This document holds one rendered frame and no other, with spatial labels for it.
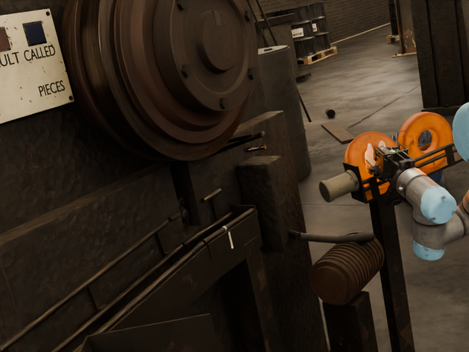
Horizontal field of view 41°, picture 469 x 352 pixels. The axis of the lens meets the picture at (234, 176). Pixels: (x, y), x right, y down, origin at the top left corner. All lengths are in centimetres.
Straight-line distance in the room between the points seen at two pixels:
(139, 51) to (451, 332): 152
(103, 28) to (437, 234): 88
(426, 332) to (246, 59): 128
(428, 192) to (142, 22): 74
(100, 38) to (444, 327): 160
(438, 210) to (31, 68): 91
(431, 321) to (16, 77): 167
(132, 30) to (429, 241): 83
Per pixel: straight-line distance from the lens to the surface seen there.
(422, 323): 234
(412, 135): 177
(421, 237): 154
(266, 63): 403
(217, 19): 126
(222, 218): 149
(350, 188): 168
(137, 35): 118
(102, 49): 116
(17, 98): 120
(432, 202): 146
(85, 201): 125
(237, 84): 131
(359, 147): 173
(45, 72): 124
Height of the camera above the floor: 116
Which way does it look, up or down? 14 degrees down
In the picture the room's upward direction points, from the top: 12 degrees counter-clockwise
